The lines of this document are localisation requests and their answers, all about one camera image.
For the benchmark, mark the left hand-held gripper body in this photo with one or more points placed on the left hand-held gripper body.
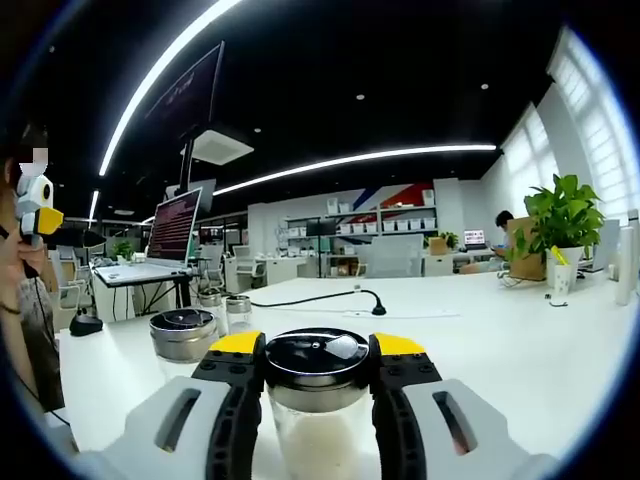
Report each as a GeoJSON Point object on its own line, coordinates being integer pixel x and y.
{"type": "Point", "coordinates": [32, 195]}

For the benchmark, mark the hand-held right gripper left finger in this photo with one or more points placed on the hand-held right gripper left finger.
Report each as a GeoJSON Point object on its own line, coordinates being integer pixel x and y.
{"type": "Point", "coordinates": [235, 425]}

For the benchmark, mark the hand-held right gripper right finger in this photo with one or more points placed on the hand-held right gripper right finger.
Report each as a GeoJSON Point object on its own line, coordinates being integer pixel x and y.
{"type": "Point", "coordinates": [400, 425]}

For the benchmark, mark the wide seasoning bottle white powder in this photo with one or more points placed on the wide seasoning bottle white powder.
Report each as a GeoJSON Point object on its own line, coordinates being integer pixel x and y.
{"type": "Point", "coordinates": [315, 430]}

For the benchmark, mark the tall seasoning bottle brown powder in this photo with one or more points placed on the tall seasoning bottle brown powder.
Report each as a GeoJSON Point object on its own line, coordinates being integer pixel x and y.
{"type": "Point", "coordinates": [182, 342]}

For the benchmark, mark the small seasoning bottle white powder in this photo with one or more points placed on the small seasoning bottle white powder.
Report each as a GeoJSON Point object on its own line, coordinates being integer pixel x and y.
{"type": "Point", "coordinates": [212, 300]}
{"type": "Point", "coordinates": [239, 312]}

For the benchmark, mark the white thermos bottle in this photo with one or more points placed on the white thermos bottle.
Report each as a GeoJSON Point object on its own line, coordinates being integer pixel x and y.
{"type": "Point", "coordinates": [635, 250]}

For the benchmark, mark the person's left hand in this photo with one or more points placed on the person's left hand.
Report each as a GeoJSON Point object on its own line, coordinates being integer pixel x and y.
{"type": "Point", "coordinates": [22, 280]}

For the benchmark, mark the short ceiling light strip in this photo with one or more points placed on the short ceiling light strip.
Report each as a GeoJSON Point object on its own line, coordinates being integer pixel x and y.
{"type": "Point", "coordinates": [93, 205]}

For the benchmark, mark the distant green plant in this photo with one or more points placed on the distant green plant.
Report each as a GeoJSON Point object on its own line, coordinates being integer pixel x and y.
{"type": "Point", "coordinates": [124, 249]}

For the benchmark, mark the black dome-shaped device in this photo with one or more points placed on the black dome-shaped device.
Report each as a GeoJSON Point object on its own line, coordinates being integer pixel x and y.
{"type": "Point", "coordinates": [86, 325]}

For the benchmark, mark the black left wrist band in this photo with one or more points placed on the black left wrist band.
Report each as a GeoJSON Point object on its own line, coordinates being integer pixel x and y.
{"type": "Point", "coordinates": [10, 310]}

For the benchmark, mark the open white laptop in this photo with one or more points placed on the open white laptop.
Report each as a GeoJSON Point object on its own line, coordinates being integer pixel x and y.
{"type": "Point", "coordinates": [172, 230]}

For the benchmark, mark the black laptop stand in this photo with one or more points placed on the black laptop stand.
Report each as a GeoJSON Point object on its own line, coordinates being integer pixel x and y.
{"type": "Point", "coordinates": [182, 295]}

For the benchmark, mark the small hanging screen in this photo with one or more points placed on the small hanging screen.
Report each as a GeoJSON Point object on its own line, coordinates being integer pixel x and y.
{"type": "Point", "coordinates": [202, 192]}

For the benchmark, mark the white mesh office chair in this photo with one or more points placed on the white mesh office chair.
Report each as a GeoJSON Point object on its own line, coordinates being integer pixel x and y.
{"type": "Point", "coordinates": [215, 260]}
{"type": "Point", "coordinates": [247, 257]}

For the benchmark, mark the long overhead ceiling light strip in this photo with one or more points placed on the long overhead ceiling light strip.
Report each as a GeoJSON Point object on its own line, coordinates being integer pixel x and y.
{"type": "Point", "coordinates": [150, 80]}

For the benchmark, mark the ceiling air vent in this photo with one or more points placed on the ceiling air vent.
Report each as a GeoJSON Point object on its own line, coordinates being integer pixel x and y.
{"type": "Point", "coordinates": [220, 147]}

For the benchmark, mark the white striped object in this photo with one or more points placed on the white striped object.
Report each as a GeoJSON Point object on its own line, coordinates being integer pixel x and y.
{"type": "Point", "coordinates": [509, 280]}

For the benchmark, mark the hanging black monitor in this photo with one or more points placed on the hanging black monitor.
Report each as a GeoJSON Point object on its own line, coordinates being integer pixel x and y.
{"type": "Point", "coordinates": [185, 90]}

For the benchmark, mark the small potted plant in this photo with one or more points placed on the small potted plant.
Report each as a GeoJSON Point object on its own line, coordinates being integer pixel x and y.
{"type": "Point", "coordinates": [449, 239]}

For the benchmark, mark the row of white storage bins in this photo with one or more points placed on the row of white storage bins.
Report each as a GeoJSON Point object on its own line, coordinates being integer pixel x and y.
{"type": "Point", "coordinates": [405, 225]}

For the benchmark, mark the distant laptop pink screen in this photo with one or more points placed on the distant laptop pink screen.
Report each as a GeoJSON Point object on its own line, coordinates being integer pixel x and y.
{"type": "Point", "coordinates": [475, 237]}

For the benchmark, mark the brown cardboard box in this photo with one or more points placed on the brown cardboard box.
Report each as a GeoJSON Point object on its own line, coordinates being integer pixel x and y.
{"type": "Point", "coordinates": [527, 260]}

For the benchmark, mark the white shelf unit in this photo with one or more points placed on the white shelf unit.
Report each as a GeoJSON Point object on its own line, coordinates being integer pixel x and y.
{"type": "Point", "coordinates": [380, 212]}

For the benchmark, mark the black monitor on stand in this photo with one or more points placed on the black monitor on stand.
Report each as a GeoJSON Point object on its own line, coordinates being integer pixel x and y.
{"type": "Point", "coordinates": [320, 226]}

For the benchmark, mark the white paper cup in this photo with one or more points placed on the white paper cup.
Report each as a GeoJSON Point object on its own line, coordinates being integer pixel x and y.
{"type": "Point", "coordinates": [563, 280]}

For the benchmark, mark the yellow stick packet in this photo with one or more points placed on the yellow stick packet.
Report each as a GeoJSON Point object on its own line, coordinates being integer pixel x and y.
{"type": "Point", "coordinates": [559, 255]}

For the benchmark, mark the green potted plant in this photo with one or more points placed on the green potted plant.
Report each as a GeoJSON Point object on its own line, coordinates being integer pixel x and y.
{"type": "Point", "coordinates": [565, 215]}

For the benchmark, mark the silver laptop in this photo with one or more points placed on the silver laptop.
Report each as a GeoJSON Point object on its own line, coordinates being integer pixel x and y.
{"type": "Point", "coordinates": [602, 245]}

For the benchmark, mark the long distant ceiling light strip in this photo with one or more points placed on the long distant ceiling light strip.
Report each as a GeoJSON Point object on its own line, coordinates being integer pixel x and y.
{"type": "Point", "coordinates": [375, 155]}

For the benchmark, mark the white paper roll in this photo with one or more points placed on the white paper roll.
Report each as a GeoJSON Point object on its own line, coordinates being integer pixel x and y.
{"type": "Point", "coordinates": [624, 270]}

